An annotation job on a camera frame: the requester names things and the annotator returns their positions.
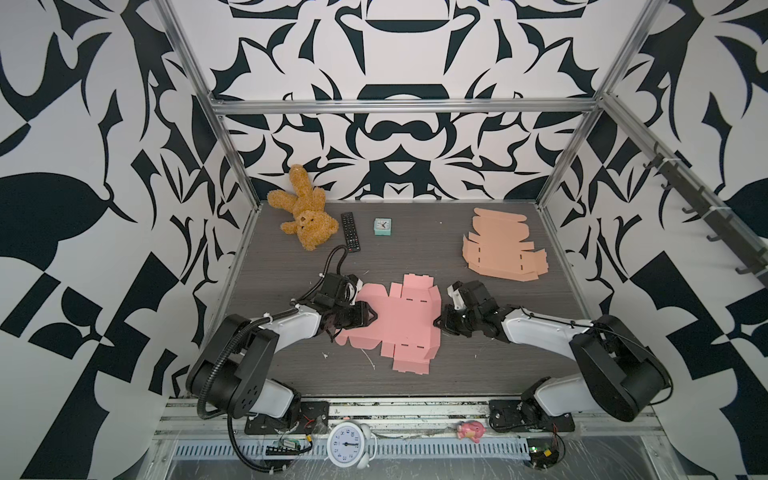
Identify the right green circuit board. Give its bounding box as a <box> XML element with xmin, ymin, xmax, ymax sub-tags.
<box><xmin>524</xmin><ymin>433</ymin><xmax>566</xmax><ymax>471</ymax></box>

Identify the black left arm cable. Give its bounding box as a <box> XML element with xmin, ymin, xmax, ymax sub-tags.
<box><xmin>226</xmin><ymin>413</ymin><xmax>283</xmax><ymax>474</ymax></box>

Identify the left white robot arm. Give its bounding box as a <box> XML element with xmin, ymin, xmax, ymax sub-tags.
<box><xmin>186</xmin><ymin>273</ymin><xmax>378</xmax><ymax>424</ymax></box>

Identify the pink cardboard box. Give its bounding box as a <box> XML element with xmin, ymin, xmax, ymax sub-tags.
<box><xmin>335</xmin><ymin>274</ymin><xmax>442</xmax><ymax>375</ymax></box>

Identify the small teal alarm clock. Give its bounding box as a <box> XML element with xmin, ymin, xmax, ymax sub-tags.
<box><xmin>373</xmin><ymin>217</ymin><xmax>392</xmax><ymax>236</ymax></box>

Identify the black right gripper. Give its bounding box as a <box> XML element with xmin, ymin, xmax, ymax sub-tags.
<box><xmin>430</xmin><ymin>303</ymin><xmax>483</xmax><ymax>337</ymax></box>

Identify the small pink toy figure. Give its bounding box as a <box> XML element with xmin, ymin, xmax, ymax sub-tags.
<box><xmin>456</xmin><ymin>421</ymin><xmax>486</xmax><ymax>444</ymax></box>

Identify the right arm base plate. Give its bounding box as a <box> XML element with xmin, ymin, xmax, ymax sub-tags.
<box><xmin>488</xmin><ymin>399</ymin><xmax>576</xmax><ymax>433</ymax></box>

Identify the white slotted cable duct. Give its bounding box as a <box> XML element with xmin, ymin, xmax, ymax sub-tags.
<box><xmin>173</xmin><ymin>437</ymin><xmax>530</xmax><ymax>461</ymax></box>

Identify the white round alarm clock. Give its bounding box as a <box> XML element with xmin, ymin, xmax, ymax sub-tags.
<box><xmin>326</xmin><ymin>420</ymin><xmax>378</xmax><ymax>469</ymax></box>

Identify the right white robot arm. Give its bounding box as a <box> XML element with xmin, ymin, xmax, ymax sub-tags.
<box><xmin>433</xmin><ymin>281</ymin><xmax>674</xmax><ymax>432</ymax></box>

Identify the flat orange cardboard box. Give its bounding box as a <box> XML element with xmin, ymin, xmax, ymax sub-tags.
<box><xmin>462</xmin><ymin>208</ymin><xmax>549</xmax><ymax>282</ymax></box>

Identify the left green circuit board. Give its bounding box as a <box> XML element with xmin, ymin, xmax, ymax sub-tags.
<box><xmin>265</xmin><ymin>436</ymin><xmax>313</xmax><ymax>456</ymax></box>

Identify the brown plush bunny toy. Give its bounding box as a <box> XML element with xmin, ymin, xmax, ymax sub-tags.
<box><xmin>267</xmin><ymin>164</ymin><xmax>339</xmax><ymax>251</ymax></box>

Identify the green circuit board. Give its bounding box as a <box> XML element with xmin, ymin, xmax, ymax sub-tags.
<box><xmin>524</xmin><ymin>433</ymin><xmax>566</xmax><ymax>471</ymax></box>
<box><xmin>265</xmin><ymin>436</ymin><xmax>313</xmax><ymax>456</ymax></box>

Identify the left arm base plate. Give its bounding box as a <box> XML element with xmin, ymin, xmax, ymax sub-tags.
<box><xmin>245</xmin><ymin>400</ymin><xmax>330</xmax><ymax>435</ymax></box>

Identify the black remote control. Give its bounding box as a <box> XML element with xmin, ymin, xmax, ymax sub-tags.
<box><xmin>341</xmin><ymin>212</ymin><xmax>361</xmax><ymax>253</ymax></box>

